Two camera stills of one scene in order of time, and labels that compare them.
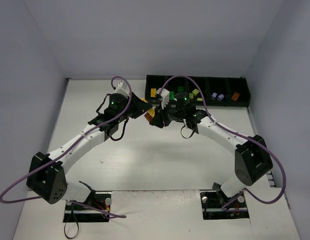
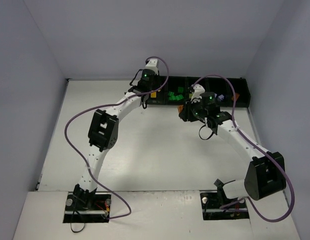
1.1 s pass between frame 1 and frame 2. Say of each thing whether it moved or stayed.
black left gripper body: moved
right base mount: stayed
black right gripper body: moved
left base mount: stayed
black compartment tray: stayed
